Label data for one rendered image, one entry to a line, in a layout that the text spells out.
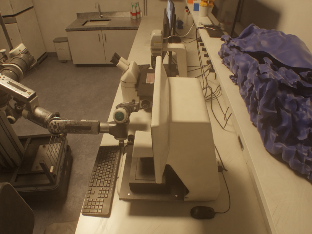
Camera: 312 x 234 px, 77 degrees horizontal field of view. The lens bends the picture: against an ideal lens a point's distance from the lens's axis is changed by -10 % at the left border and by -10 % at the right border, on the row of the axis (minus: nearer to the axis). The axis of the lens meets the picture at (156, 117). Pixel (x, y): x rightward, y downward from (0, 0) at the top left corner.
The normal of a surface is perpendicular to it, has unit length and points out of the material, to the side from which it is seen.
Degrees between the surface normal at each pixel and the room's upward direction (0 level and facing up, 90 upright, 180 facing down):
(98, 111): 0
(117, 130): 66
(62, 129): 51
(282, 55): 26
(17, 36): 90
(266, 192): 0
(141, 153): 79
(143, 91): 0
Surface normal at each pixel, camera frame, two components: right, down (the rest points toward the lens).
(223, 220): 0.00, -0.77
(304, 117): -0.68, -0.50
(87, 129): 0.19, 0.00
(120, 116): -0.05, 0.25
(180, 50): -0.04, 0.64
